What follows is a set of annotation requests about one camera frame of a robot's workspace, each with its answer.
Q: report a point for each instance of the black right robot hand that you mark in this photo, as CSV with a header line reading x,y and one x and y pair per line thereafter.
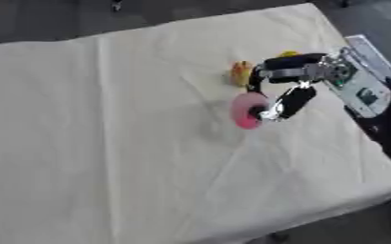
x,y
285,66

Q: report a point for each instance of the white flat box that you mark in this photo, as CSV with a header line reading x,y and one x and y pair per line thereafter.
x,y
376,57

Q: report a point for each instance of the small yellow toy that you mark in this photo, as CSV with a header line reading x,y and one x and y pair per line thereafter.
x,y
289,54

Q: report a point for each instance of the yellow and orange toy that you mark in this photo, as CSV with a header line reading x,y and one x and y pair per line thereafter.
x,y
240,73

